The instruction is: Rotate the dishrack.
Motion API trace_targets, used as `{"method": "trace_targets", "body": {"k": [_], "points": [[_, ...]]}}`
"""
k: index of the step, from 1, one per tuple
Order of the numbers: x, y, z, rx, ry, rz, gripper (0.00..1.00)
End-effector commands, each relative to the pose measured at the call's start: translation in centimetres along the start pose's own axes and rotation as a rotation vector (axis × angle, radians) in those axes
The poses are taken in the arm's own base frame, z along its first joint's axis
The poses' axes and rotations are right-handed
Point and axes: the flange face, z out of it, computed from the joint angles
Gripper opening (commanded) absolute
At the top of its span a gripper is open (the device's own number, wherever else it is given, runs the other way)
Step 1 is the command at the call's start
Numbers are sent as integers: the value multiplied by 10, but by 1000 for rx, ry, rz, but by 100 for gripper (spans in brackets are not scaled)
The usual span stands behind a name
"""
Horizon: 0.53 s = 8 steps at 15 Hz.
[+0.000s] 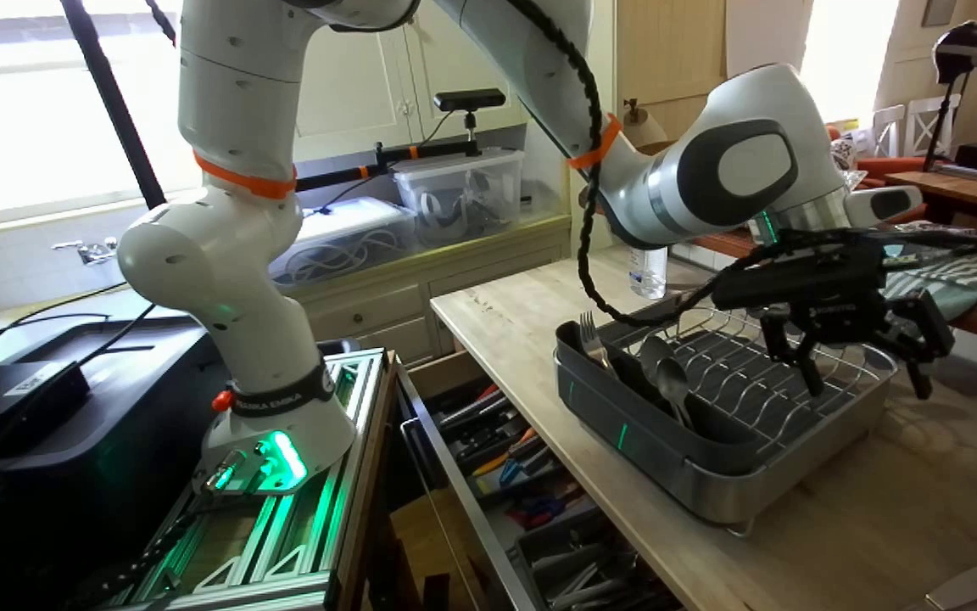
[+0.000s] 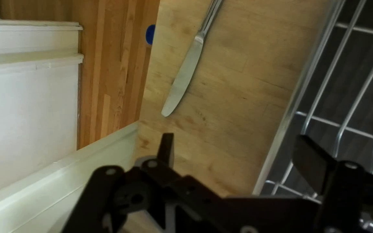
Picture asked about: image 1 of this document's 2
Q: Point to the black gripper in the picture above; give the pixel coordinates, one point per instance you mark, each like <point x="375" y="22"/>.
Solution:
<point x="810" y="276"/>

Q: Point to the grey dish rack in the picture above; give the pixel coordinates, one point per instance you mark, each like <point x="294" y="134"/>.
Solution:
<point x="668" y="441"/>

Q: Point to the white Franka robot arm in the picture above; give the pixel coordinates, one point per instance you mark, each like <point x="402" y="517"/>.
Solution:
<point x="218" y="259"/>

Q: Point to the orange sofa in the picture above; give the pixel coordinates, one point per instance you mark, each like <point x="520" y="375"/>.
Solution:
<point x="879" y="165"/>

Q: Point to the black lamp on stand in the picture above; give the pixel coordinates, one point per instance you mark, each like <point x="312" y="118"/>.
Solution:
<point x="964" y="53"/>

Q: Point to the white hanging paper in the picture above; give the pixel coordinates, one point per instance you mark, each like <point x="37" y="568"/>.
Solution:
<point x="764" y="34"/>

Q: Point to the open drawer with tools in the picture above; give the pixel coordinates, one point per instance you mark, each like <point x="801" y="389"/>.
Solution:
<point x="524" y="496"/>

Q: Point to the cream drawer cabinet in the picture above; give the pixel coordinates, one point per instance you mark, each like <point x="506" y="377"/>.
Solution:
<point x="397" y="299"/>

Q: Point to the black bar with orange clamps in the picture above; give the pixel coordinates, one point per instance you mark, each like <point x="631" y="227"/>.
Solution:
<point x="340" y="172"/>

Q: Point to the black tripod pole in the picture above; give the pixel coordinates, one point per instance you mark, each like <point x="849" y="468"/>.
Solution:
<point x="116" y="108"/>

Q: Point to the large black cabinet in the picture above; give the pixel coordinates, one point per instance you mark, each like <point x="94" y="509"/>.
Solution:
<point x="83" y="496"/>

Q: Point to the flat black box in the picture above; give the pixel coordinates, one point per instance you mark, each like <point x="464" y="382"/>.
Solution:
<point x="9" y="401"/>

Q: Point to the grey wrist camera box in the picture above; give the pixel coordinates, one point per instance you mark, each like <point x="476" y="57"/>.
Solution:
<point x="888" y="204"/>

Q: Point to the black camera on bar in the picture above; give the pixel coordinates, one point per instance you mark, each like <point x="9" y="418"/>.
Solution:
<point x="470" y="100"/>

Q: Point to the aluminium frame robot mount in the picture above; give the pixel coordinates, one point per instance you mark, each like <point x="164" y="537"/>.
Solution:
<point x="287" y="532"/>

